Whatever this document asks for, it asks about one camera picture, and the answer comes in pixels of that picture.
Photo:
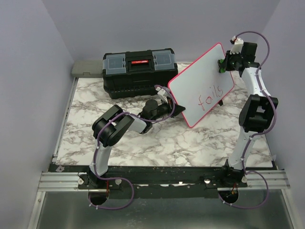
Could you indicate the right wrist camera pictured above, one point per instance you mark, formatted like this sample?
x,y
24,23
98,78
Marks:
x,y
237,45

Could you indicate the aluminium extrusion frame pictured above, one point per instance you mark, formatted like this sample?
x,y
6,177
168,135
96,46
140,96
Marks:
x,y
55,192

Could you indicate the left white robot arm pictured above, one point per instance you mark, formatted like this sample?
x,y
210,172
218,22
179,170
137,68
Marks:
x,y
113,124

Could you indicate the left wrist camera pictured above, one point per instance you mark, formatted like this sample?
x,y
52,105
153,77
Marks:
x,y
163,93

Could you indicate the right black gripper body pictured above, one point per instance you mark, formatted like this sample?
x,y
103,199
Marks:
x,y
231,60

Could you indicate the grey plastic case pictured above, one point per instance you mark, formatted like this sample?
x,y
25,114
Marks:
x,y
87,69

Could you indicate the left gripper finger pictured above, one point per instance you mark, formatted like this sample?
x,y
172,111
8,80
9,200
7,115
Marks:
x,y
179,108
177,112

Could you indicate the black plastic toolbox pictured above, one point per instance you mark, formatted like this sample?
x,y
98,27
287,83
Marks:
x,y
131,74

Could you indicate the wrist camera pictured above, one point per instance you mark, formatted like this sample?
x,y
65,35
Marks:
x,y
163,93
237,45

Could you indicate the green whiteboard eraser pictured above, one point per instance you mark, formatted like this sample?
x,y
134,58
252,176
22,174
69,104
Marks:
x,y
221,66

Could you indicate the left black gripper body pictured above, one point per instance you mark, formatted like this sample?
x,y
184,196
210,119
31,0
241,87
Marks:
x,y
165,109

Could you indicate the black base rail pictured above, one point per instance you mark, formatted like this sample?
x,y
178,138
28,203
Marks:
x,y
124,182

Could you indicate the pink framed whiteboard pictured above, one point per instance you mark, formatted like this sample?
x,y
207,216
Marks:
x,y
200,86

